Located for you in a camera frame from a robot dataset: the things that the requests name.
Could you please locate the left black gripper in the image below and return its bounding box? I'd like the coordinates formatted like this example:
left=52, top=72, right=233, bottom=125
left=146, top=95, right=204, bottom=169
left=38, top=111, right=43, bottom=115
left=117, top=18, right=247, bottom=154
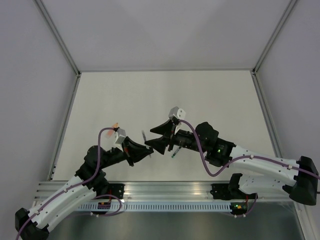
left=99, top=136, right=154, bottom=169

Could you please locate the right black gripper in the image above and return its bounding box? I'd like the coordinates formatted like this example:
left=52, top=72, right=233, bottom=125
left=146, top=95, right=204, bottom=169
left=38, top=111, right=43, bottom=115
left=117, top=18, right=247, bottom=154
left=144, top=119, right=206, bottom=156

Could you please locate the grey purple pen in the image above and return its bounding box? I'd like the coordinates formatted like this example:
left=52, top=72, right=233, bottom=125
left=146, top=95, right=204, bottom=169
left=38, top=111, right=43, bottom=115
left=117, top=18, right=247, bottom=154
left=141, top=129, right=152, bottom=158

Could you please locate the green pen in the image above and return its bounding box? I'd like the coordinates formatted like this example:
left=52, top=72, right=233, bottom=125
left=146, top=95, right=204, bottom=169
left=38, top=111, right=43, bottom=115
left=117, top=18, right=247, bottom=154
left=171, top=147, right=181, bottom=158

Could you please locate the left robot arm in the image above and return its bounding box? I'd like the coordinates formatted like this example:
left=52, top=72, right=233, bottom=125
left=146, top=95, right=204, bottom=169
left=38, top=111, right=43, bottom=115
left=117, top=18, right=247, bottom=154
left=15, top=137, right=154, bottom=240

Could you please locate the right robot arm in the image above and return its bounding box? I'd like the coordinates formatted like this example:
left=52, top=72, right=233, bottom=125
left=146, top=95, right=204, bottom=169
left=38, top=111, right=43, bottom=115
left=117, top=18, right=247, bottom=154
left=145, top=119, right=320, bottom=206

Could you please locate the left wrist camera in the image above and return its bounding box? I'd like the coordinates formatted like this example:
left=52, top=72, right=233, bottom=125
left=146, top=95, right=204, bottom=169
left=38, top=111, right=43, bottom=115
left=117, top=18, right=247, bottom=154
left=114, top=128, right=127, bottom=151

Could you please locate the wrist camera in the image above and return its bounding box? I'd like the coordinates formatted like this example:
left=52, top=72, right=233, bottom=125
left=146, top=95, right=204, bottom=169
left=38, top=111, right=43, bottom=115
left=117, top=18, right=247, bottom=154
left=114, top=128, right=127, bottom=151
left=168, top=106, right=186, bottom=125

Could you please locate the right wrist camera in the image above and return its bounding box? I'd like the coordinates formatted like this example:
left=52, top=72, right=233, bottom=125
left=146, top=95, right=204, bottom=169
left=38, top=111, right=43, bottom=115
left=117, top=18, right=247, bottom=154
left=168, top=106, right=186, bottom=125

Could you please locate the aluminium mounting rail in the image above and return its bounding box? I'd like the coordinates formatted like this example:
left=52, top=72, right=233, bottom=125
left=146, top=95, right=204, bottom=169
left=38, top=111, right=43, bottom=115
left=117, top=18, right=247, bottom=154
left=33, top=181, right=293, bottom=202

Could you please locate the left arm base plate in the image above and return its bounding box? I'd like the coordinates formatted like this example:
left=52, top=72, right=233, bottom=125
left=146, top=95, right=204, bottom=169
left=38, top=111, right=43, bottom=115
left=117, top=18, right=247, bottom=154
left=107, top=183, right=125, bottom=200

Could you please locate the white slotted cable duct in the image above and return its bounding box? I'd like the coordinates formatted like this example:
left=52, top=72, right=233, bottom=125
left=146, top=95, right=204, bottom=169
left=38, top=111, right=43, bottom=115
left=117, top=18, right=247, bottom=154
left=75, top=201, right=234, bottom=213

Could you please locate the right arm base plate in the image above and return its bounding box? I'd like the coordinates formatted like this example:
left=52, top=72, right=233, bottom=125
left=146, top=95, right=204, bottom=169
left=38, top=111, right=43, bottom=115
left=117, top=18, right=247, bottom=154
left=210, top=183, right=258, bottom=201

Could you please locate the right aluminium frame post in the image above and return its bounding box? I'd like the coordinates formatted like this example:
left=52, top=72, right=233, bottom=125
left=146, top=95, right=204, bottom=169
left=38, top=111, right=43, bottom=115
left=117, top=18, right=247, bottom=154
left=251, top=0, right=300, bottom=181

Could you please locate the aluminium frame post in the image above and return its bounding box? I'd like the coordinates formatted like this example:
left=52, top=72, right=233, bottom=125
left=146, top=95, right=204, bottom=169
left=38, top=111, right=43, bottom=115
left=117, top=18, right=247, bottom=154
left=33, top=0, right=82, bottom=181
left=251, top=0, right=300, bottom=181

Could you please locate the left aluminium frame post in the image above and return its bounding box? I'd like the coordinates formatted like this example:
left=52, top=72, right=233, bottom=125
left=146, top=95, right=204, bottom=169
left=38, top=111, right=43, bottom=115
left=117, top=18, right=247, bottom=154
left=33, top=0, right=82, bottom=181

